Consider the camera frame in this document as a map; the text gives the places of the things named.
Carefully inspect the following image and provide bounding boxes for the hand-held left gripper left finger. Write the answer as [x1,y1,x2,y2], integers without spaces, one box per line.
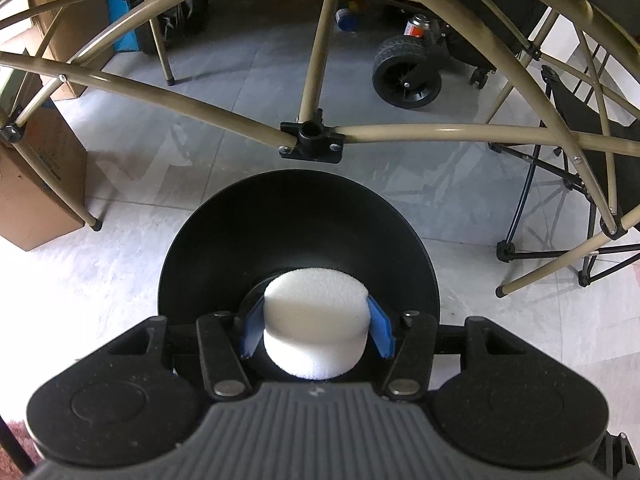
[106,301,266,402]

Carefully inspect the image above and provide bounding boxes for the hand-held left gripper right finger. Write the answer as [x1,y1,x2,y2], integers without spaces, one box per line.
[367,297,523,403]

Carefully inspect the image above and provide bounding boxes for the white foam cylinder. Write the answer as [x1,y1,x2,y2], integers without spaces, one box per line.
[262,266,372,380]

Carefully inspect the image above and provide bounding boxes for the black round bin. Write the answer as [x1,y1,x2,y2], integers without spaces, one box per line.
[157,170,442,382]

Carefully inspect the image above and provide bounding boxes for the beige folding table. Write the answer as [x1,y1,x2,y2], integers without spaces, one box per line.
[0,0,640,301]

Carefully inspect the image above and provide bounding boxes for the cardboard box with liner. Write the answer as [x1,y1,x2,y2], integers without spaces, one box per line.
[0,95,88,252]

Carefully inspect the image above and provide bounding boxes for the black rubber wheel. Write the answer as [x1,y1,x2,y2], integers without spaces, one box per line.
[371,36,443,109]

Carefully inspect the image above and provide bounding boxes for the black folding chair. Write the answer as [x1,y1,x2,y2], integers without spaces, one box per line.
[487,64,640,287]

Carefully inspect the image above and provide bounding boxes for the orange gas canister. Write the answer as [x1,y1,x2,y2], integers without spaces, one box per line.
[404,16,434,41]

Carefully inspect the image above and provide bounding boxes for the black folding wagon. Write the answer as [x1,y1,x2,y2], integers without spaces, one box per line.
[372,0,551,92]

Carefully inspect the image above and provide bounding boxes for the blue foam board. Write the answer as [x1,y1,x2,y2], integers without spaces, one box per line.
[107,0,147,54]

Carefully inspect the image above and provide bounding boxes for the tall cardboard box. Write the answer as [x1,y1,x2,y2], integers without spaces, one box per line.
[27,0,117,101]

